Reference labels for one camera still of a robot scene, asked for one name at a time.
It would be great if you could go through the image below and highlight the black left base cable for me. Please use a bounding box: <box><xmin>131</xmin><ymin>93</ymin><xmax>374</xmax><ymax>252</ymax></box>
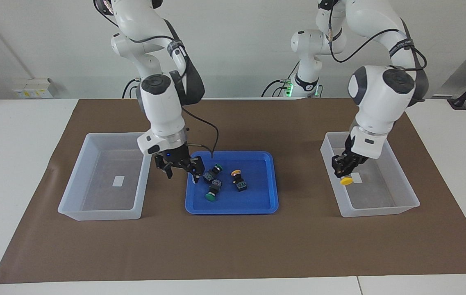
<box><xmin>261</xmin><ymin>61</ymin><xmax>300</xmax><ymax>98</ymax></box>

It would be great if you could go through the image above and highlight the white wall socket strip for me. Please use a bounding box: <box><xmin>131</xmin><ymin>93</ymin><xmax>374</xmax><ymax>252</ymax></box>
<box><xmin>11</xmin><ymin>78</ymin><xmax>55</xmax><ymax>99</ymax></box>

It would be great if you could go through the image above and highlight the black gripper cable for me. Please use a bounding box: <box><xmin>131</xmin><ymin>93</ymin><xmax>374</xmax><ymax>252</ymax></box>
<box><xmin>326</xmin><ymin>8</ymin><xmax>428</xmax><ymax>72</ymax></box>
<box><xmin>182</xmin><ymin>106</ymin><xmax>219</xmax><ymax>159</ymax></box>

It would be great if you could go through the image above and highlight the blue plastic tray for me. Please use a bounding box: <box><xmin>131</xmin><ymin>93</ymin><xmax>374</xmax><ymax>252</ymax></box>
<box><xmin>185</xmin><ymin>150</ymin><xmax>279</xmax><ymax>215</ymax></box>

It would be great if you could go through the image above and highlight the black base cable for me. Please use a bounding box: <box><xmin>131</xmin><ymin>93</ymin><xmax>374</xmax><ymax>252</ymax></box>
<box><xmin>261</xmin><ymin>61</ymin><xmax>300</xmax><ymax>98</ymax></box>
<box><xmin>122</xmin><ymin>78</ymin><xmax>140</xmax><ymax>99</ymax></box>

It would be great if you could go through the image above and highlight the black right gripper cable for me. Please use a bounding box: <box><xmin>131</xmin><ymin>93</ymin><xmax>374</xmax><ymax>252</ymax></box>
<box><xmin>182</xmin><ymin>106</ymin><xmax>219</xmax><ymax>159</ymax></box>

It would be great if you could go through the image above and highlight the brown table mat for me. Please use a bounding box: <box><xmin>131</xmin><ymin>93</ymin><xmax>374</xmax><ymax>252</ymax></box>
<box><xmin>0</xmin><ymin>98</ymin><xmax>466</xmax><ymax>284</ymax></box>

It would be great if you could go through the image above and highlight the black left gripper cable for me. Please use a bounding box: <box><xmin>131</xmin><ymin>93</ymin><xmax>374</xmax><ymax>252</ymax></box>
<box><xmin>326</xmin><ymin>8</ymin><xmax>428</xmax><ymax>72</ymax></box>

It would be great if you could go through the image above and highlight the black right base cable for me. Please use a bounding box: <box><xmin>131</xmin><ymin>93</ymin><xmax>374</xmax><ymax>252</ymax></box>
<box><xmin>122</xmin><ymin>78</ymin><xmax>140</xmax><ymax>99</ymax></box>

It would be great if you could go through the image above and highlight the green push button switch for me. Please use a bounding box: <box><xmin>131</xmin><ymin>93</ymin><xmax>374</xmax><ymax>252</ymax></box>
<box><xmin>202</xmin><ymin>163</ymin><xmax>223</xmax><ymax>184</ymax></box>
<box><xmin>205</xmin><ymin>179</ymin><xmax>223</xmax><ymax>202</ymax></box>

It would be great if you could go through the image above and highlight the translucent white plastic box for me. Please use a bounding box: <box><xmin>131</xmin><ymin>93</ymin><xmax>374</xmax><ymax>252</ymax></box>
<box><xmin>57</xmin><ymin>132</ymin><xmax>153</xmax><ymax>221</ymax></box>
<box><xmin>320</xmin><ymin>130</ymin><xmax>420</xmax><ymax>218</ymax></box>

